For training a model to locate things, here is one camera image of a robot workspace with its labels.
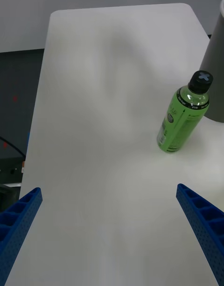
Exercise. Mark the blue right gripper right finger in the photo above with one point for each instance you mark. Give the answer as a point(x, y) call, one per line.
point(205, 220)

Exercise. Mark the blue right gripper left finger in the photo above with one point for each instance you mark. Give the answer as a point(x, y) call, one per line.
point(18, 220)

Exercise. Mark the green plastic bottle black cap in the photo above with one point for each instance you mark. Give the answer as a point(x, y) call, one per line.
point(179, 122)

